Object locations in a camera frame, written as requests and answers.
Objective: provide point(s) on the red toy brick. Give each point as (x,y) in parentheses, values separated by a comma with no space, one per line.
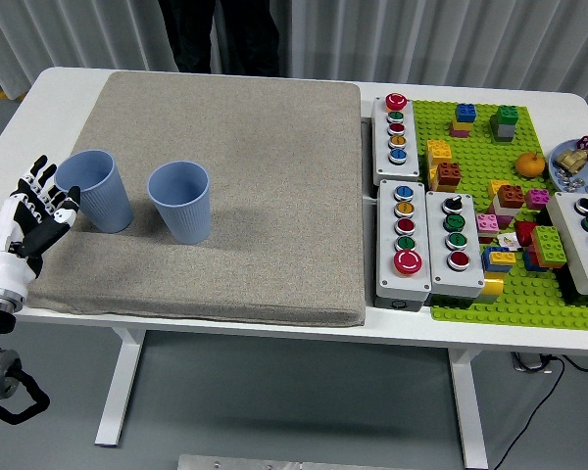
(524,234)

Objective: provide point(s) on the grey toy brick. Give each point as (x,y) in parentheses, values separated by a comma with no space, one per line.
(504,132)

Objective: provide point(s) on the large green toy brick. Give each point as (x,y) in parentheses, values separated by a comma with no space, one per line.
(549,247)

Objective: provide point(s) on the blue toy brick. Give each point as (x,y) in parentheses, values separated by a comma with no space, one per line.
(465,112)
(530,263)
(487,262)

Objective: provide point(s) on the brass valve red handwheel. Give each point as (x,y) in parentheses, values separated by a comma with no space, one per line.
(573,160)

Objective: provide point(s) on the large five-button control box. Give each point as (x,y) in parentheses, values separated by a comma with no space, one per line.
(387,264)

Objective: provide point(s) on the yellow toy brick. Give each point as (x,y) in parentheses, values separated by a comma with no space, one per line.
(463,126)
(438,152)
(492,285)
(495,188)
(503,258)
(431,178)

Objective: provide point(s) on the person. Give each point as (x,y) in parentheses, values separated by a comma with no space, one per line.
(250,39)

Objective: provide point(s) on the grey-brown mat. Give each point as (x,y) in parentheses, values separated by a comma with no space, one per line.
(274,220)

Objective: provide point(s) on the brown toy brick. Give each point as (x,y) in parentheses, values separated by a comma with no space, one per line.
(511,196)
(449,175)

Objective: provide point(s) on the grey power adapter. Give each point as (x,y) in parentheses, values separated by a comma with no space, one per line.
(529,361)

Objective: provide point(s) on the white curtain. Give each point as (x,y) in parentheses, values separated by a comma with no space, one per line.
(470,39)

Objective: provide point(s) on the small five-button control box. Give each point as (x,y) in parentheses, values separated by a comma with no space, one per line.
(382,147)

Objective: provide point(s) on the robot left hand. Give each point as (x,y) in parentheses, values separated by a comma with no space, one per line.
(5,269)

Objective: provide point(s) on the four-button control box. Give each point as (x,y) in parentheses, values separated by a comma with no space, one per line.
(473,245)
(571,240)

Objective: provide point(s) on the white table leg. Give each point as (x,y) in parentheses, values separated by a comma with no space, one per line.
(468,406)
(120,382)

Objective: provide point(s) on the pink toy brick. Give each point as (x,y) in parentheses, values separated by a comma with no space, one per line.
(487,223)
(455,132)

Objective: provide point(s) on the blue ribbed cup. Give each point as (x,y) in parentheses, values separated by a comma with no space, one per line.
(186,220)
(103,205)

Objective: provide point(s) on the white toy brick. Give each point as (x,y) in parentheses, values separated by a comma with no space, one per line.
(504,211)

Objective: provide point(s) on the green toy brick baseplate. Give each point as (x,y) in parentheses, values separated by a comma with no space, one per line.
(475,156)

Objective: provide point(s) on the orange fruit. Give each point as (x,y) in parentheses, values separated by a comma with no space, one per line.
(530,165)

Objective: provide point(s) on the magenta toy brick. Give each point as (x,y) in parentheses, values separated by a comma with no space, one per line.
(537,199)

